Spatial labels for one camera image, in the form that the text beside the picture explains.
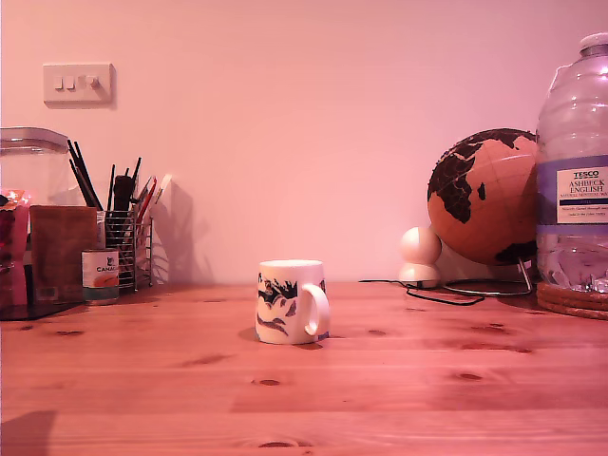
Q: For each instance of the white mug with blue print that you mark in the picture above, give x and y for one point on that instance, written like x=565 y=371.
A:
x=280 y=304

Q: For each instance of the white round table device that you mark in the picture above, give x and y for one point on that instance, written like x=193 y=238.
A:
x=418 y=247

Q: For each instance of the white-tipped brush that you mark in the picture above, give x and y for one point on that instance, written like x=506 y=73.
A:
x=164 y=185

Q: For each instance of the red pencil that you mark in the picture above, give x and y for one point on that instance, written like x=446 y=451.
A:
x=148 y=190

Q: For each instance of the black pencil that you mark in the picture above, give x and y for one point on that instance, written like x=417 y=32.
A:
x=137 y=173

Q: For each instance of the thick black brush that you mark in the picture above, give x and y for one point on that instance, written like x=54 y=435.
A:
x=124 y=192

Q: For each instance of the cork globe with dark continents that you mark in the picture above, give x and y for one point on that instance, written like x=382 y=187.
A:
x=494 y=199

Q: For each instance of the thin black brush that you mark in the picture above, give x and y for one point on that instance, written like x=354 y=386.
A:
x=111 y=190

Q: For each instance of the white labelled tin can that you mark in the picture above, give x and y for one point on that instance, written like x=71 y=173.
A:
x=100 y=275

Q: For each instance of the black chopstick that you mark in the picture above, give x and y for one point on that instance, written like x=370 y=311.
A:
x=83 y=173
x=81 y=183
x=89 y=176

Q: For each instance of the brown paper pouch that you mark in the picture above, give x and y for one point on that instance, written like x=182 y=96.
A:
x=62 y=252

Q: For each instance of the round cork coaster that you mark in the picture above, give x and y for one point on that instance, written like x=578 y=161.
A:
x=570 y=303
x=570 y=311
x=570 y=294

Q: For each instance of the glass jar with metal lid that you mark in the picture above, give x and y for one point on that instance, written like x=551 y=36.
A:
x=33 y=171

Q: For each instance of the black flat mat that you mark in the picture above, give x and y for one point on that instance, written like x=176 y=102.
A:
x=38 y=311

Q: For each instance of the large clear water bottle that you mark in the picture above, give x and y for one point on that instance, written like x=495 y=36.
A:
x=570 y=142

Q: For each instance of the pink snack packet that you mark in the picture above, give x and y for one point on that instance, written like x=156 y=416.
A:
x=12 y=247

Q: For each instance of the white wall switch plate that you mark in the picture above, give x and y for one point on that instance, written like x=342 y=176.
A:
x=78 y=95

